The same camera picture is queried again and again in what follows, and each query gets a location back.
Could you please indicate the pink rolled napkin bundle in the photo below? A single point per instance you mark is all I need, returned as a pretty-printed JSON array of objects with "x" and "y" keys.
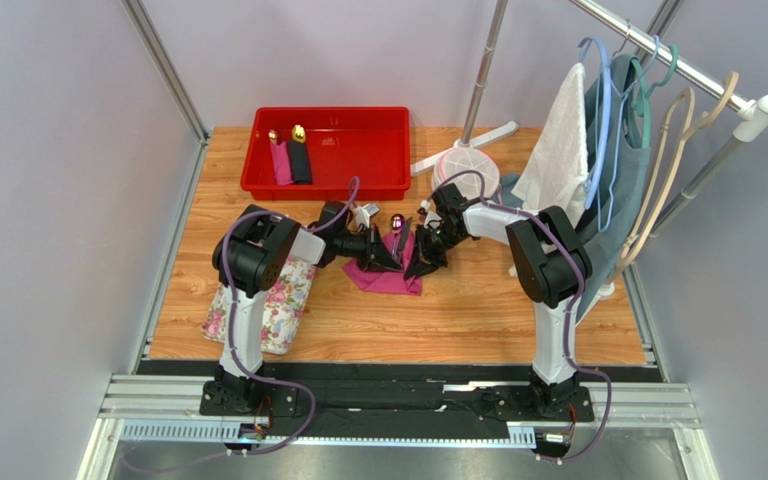
[{"x": 280, "y": 159}]

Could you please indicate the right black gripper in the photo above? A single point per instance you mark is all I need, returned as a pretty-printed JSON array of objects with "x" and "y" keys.
[{"x": 433, "y": 242}]

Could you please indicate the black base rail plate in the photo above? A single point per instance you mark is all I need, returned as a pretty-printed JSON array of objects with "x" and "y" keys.
[{"x": 399, "y": 401}]

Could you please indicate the green hanger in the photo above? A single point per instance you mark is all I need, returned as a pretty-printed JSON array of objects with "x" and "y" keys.
[{"x": 642, "y": 92}]

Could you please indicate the black rolled napkin bundle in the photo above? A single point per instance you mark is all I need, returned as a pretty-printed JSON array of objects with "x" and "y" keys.
[{"x": 299, "y": 156}]

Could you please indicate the white towel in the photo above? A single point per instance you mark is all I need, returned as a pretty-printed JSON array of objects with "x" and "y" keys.
[{"x": 557, "y": 168}]

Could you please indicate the floral tray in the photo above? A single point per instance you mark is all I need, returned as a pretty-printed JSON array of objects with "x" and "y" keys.
[{"x": 284, "y": 307}]

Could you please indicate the white round mesh basket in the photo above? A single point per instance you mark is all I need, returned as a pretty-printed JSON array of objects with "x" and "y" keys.
[{"x": 471, "y": 170}]

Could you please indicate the beige hanger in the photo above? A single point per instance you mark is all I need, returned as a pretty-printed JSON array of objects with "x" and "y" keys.
[
  {"x": 706, "y": 118},
  {"x": 661, "y": 176}
]

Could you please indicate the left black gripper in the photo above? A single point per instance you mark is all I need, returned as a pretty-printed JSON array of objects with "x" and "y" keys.
[{"x": 375, "y": 254}]

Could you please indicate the blue-grey garment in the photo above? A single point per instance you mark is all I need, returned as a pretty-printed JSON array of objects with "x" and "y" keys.
[{"x": 604, "y": 228}]

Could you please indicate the red plastic bin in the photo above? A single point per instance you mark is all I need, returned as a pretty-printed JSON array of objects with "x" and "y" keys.
[{"x": 371, "y": 143}]

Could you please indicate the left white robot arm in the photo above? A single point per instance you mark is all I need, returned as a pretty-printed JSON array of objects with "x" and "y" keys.
[{"x": 250, "y": 258}]

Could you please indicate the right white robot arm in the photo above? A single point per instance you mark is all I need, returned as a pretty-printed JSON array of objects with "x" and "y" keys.
[{"x": 550, "y": 261}]

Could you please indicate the iridescent purple spoon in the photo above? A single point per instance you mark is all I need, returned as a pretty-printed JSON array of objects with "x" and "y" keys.
[{"x": 397, "y": 224}]

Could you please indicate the blue hanger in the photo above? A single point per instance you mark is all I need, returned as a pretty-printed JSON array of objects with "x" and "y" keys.
[{"x": 602, "y": 116}]

